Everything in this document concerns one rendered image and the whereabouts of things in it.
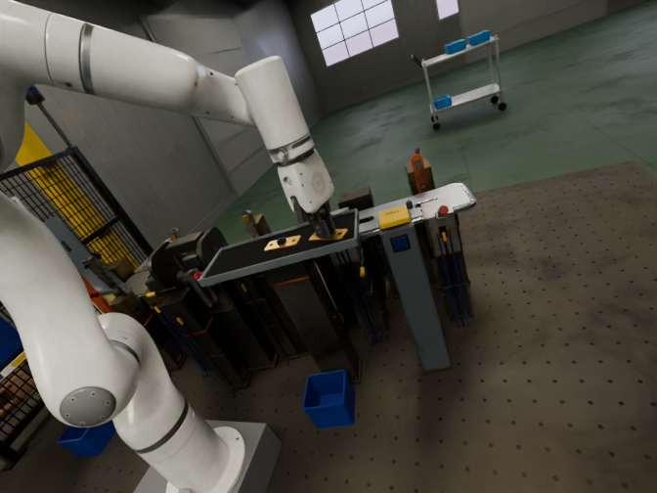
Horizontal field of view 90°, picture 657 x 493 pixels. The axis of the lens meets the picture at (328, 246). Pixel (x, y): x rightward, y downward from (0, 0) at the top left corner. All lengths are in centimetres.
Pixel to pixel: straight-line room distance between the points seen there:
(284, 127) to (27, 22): 33
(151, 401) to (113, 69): 56
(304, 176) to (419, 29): 1042
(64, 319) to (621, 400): 102
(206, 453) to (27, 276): 48
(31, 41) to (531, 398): 105
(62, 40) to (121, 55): 6
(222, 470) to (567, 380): 79
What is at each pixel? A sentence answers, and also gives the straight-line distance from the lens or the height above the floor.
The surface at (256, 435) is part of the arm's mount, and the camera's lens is 91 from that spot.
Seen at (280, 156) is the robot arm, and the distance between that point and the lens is 59.
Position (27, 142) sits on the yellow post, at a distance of 211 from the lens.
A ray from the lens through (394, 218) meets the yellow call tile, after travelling 67.
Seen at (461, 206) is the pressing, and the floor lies 100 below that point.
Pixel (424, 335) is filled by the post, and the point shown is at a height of 84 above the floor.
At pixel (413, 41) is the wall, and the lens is 1097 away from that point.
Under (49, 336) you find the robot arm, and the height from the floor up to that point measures 128.
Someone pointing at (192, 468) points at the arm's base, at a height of 89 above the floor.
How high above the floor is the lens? 147
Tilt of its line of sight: 28 degrees down
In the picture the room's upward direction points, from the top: 23 degrees counter-clockwise
